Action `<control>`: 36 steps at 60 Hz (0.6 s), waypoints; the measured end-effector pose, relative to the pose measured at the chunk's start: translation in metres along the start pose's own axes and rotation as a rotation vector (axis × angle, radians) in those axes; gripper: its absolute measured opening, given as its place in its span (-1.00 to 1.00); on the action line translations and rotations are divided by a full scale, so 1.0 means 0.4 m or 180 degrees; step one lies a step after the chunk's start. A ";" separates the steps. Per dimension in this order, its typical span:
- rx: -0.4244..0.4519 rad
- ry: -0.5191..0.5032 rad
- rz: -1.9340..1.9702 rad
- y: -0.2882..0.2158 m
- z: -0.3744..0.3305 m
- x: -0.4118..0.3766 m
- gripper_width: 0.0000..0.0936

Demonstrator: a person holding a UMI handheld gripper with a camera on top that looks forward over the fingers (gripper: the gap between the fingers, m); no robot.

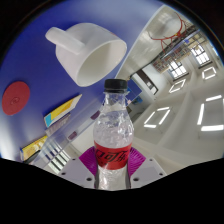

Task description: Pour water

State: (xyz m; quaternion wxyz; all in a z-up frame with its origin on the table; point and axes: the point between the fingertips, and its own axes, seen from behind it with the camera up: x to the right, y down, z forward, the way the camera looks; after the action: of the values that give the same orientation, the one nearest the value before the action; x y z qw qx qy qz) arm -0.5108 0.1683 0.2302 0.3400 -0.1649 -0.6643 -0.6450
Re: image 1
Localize blue table with red legs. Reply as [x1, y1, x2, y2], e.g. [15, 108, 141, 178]
[149, 11, 198, 51]

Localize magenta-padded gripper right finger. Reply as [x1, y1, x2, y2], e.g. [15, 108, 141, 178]
[127, 146, 168, 190]

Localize table tennis net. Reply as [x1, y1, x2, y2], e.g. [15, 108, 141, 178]
[31, 109, 101, 171]

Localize white mug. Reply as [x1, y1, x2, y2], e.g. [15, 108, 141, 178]
[44, 22, 128, 88]

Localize ceiling lights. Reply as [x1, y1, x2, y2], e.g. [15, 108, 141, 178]
[143, 64, 224, 133]

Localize red round coaster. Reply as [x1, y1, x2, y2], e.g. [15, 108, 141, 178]
[1, 80, 31, 117]

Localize shelf unit with books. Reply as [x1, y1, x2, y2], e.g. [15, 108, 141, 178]
[151, 26, 201, 73]

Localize clear red-labelled water bottle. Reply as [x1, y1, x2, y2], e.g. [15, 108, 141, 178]
[92, 79, 135, 191]

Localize small bright window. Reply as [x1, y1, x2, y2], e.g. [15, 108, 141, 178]
[168, 44, 211, 79]

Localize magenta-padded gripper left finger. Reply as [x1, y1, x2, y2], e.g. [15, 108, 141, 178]
[57, 146, 99, 190]

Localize grey striped booklet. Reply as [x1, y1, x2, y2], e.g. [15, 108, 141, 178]
[44, 113, 72, 137]

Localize folded blue tennis tables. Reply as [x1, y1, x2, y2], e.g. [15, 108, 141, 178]
[128, 78, 143, 104]

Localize yellow and blue book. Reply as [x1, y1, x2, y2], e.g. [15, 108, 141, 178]
[43, 93, 83, 129]

